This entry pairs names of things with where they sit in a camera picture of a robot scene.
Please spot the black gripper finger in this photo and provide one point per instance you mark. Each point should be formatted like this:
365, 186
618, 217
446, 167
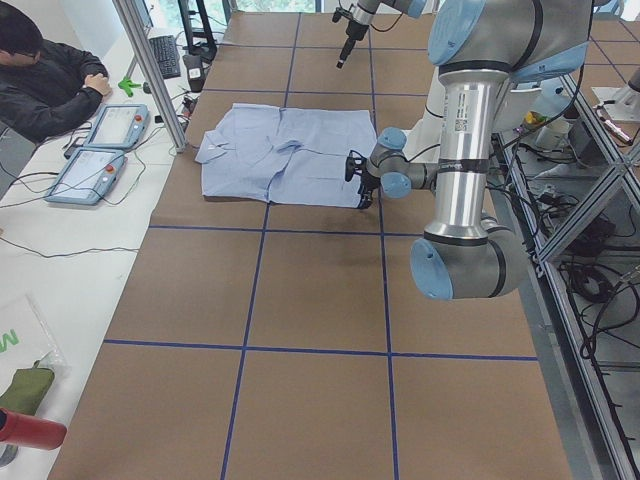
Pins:
365, 201
345, 52

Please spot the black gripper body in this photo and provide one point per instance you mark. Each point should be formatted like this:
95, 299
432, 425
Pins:
366, 181
356, 30

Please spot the light blue striped shirt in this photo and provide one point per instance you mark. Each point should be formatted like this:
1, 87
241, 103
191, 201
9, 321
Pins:
284, 155

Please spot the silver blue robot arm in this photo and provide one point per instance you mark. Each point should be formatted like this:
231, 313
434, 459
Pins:
360, 16
477, 47

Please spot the person's hand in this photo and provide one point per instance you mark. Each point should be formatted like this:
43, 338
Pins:
99, 83

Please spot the black keyboard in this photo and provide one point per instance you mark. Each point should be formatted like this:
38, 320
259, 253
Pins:
165, 52

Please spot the brown paper table cover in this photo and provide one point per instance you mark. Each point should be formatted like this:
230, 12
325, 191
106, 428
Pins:
257, 341

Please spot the green plastic tool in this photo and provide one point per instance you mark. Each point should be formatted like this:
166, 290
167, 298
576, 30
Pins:
128, 86

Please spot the upper teach pendant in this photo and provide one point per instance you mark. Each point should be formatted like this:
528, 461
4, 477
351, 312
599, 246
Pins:
118, 126

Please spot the teach pendant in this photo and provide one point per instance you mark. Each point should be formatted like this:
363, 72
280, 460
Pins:
118, 126
87, 177

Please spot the lower teach pendant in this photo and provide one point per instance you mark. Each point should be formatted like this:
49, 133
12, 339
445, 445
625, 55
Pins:
87, 177

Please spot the person in black jacket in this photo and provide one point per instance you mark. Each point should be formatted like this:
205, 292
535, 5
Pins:
42, 82

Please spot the clear plastic bag MiNi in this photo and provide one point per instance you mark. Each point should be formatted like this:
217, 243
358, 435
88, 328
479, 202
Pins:
26, 341

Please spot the green folded cloth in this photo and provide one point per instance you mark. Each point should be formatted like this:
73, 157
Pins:
27, 390

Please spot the red bottle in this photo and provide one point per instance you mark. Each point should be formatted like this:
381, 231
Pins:
31, 431

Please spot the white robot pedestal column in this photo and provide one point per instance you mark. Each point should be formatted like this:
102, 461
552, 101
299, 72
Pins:
423, 139

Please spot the aluminium frame post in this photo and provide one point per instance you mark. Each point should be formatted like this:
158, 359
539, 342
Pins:
133, 26

